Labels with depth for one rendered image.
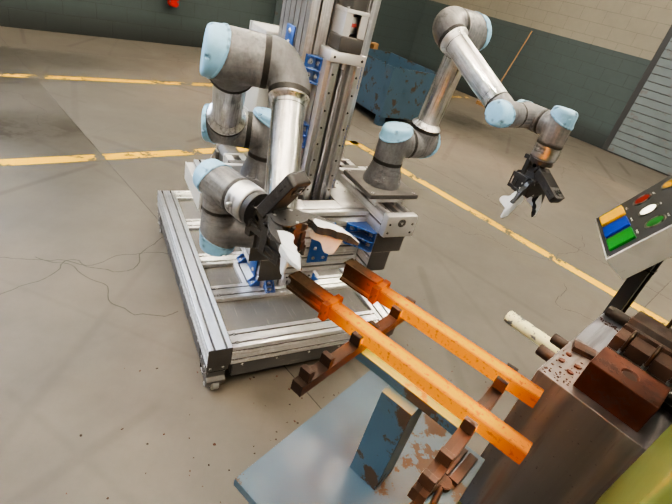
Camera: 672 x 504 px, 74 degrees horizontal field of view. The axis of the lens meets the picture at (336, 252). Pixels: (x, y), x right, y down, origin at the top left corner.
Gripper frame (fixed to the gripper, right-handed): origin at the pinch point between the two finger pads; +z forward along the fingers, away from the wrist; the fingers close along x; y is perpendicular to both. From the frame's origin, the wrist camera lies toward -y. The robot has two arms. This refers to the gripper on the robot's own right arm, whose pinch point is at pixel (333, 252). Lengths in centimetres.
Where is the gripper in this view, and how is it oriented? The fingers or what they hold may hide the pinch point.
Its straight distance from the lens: 73.9
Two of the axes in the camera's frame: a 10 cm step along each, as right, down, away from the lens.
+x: -6.4, 2.7, -7.2
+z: 7.3, 5.1, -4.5
